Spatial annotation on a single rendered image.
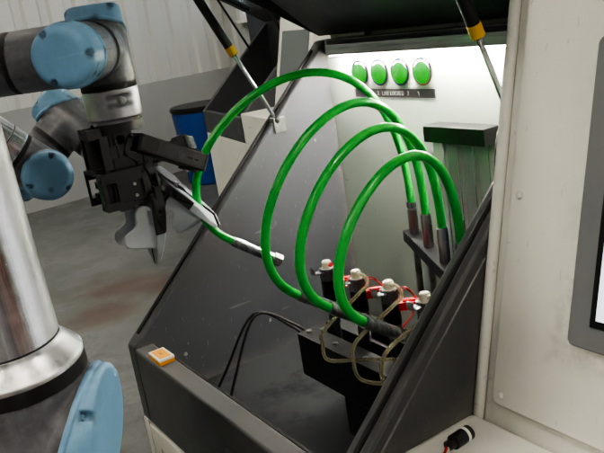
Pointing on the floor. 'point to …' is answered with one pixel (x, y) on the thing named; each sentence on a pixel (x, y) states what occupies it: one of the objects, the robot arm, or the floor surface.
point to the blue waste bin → (187, 120)
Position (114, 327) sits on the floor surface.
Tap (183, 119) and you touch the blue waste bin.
